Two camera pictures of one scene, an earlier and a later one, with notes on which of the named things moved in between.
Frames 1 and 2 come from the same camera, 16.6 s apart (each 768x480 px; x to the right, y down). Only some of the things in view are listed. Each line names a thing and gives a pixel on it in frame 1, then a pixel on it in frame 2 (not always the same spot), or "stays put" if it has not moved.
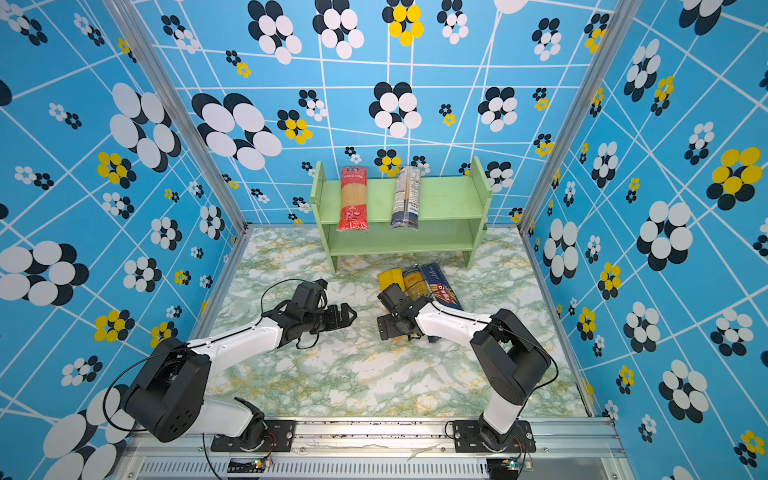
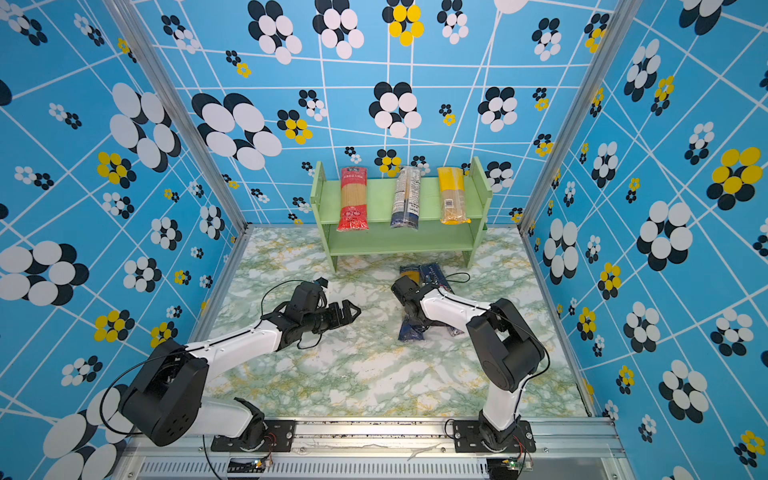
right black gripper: x=385 y=327 -> x=409 y=322
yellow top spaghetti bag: x=389 y=277 -> x=451 y=186
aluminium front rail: x=374 y=450 stays put
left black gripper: x=346 y=320 stays put
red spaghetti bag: x=354 y=199 stays put
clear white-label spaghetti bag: x=406 y=205 stays put
